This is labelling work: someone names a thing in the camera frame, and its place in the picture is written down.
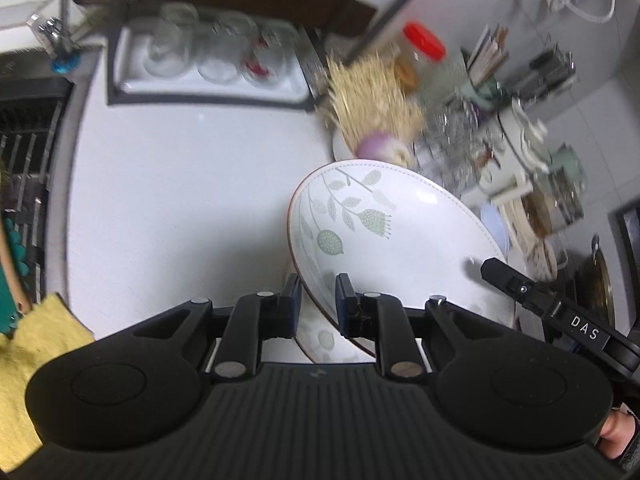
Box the metal wok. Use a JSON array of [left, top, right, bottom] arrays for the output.
[[575, 234, 617, 322]]

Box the pale blue plate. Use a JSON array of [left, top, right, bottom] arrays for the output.
[[480, 202, 512, 262]]

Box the leaf print ceramic plate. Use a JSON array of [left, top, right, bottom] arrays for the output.
[[294, 300, 381, 366], [287, 159, 517, 358]]

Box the white teapot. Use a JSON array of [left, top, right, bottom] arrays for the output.
[[479, 99, 549, 202]]

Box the green chopstick holder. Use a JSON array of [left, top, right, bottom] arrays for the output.
[[462, 76, 507, 112]]

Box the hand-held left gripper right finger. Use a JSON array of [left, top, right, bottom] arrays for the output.
[[335, 273, 503, 380]]

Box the bundle of chopsticks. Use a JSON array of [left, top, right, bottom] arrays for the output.
[[461, 24, 512, 86]]

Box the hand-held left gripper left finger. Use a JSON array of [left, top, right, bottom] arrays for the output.
[[131, 274, 302, 378]]

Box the chrome faucet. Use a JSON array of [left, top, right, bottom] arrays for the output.
[[27, 12, 77, 57]]

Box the teal scrubber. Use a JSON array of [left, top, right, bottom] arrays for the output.
[[0, 215, 32, 332]]

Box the white draining tray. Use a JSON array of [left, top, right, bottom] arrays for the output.
[[106, 2, 312, 107]]

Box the red lid plastic jar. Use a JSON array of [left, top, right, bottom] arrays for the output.
[[394, 21, 452, 95]]

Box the clear glass jar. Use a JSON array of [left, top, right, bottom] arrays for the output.
[[144, 2, 197, 77], [244, 20, 299, 89], [196, 10, 256, 84]]

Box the black sink rack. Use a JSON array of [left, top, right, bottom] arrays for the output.
[[0, 77, 77, 283]]

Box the yellow cloth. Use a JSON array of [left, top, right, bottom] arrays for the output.
[[0, 292, 97, 463]]

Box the bundle of dried noodles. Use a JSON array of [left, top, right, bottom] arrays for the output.
[[319, 49, 427, 147]]

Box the woven coaster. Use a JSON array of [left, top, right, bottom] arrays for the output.
[[500, 195, 559, 282]]

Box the glass storage jar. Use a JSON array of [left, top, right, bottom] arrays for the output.
[[530, 170, 584, 234]]

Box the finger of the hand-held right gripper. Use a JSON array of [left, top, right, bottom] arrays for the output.
[[480, 258, 613, 350]]

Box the person's right hand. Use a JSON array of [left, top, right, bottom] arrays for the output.
[[597, 409, 640, 463]]

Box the pale green mug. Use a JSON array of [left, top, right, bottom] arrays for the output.
[[547, 144, 587, 187]]

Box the purple onion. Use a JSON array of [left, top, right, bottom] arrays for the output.
[[356, 131, 414, 167]]

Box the metal wire cup rack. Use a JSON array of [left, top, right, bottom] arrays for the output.
[[414, 99, 501, 192]]

